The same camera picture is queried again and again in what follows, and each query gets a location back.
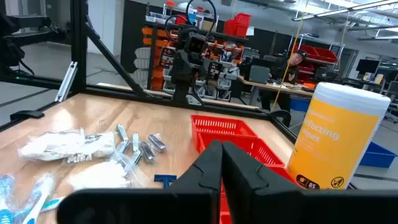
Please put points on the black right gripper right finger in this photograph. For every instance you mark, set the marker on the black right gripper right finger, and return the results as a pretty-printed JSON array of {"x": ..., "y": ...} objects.
[{"x": 264, "y": 202}]

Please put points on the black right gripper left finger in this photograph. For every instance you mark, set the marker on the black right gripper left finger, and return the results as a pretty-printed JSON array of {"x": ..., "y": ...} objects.
[{"x": 124, "y": 207}]

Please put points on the bagged white cotton balls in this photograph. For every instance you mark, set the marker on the bagged white cotton balls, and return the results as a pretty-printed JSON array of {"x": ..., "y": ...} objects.
[{"x": 102, "y": 175}]

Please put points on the bagged white toothbrush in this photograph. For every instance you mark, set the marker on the bagged white toothbrush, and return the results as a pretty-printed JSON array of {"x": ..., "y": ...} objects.
[{"x": 37, "y": 202}]

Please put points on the bagged white cotton swabs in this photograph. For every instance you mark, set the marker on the bagged white cotton swabs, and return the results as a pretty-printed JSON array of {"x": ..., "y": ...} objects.
[{"x": 56, "y": 144}]

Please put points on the bagged blue bristle toothbrush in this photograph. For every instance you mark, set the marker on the bagged blue bristle toothbrush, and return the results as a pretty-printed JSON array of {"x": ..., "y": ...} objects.
[{"x": 6, "y": 214}]

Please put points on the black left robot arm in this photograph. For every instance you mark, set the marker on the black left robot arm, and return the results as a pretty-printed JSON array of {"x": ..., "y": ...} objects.
[{"x": 182, "y": 91}]

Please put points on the shelf rack with orange bins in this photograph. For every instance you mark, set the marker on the shelf rack with orange bins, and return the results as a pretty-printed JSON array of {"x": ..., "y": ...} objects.
[{"x": 157, "y": 74}]

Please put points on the red plastic slotted basket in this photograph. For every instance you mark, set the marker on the red plastic slotted basket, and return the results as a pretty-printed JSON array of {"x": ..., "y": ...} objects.
[
  {"x": 280, "y": 172},
  {"x": 258, "y": 151},
  {"x": 217, "y": 123}
]

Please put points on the stacked red storage bins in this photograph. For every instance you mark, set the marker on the stacked red storage bins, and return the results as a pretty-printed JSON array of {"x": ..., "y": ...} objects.
[{"x": 236, "y": 28}]

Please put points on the grey box on desk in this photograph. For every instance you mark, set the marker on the grey box on desk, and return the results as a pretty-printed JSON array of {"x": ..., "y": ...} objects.
[{"x": 259, "y": 74}]

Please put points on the wooden office desk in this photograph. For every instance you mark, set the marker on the wooden office desk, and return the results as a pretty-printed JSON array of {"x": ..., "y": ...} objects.
[{"x": 270, "y": 87}]

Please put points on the yellow disinfecting wipes canister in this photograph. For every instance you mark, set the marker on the yellow disinfecting wipes canister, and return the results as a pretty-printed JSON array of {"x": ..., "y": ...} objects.
[{"x": 335, "y": 140}]

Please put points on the small blue plastic bin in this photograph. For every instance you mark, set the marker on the small blue plastic bin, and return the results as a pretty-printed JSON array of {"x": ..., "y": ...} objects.
[{"x": 300, "y": 105}]

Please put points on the person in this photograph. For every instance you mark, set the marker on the person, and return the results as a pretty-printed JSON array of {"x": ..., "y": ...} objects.
[{"x": 293, "y": 73}]

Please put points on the large blue plastic bin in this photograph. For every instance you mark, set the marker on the large blue plastic bin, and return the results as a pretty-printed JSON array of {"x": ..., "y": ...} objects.
[{"x": 377, "y": 157}]

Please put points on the rack of red bins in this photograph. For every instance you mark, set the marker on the rack of red bins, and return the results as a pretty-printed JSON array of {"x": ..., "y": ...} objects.
[{"x": 323, "y": 54}]

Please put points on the ceiling strip light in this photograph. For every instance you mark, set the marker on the ceiling strip light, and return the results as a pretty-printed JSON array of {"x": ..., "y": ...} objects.
[{"x": 342, "y": 10}]

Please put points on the black computer monitor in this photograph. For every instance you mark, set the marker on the black computer monitor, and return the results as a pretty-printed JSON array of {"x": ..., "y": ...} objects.
[{"x": 367, "y": 66}]

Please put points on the black equipment stand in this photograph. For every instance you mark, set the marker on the black equipment stand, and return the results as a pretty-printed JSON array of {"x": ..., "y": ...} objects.
[{"x": 18, "y": 28}]

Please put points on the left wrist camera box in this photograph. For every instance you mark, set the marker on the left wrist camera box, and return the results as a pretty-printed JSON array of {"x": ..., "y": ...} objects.
[{"x": 196, "y": 43}]

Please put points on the black table frame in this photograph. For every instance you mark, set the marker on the black table frame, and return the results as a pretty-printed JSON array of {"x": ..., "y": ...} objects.
[{"x": 77, "y": 46}]

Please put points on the silver metal bracket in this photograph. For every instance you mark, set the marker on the silver metal bracket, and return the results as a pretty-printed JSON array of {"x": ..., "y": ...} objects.
[{"x": 66, "y": 82}]

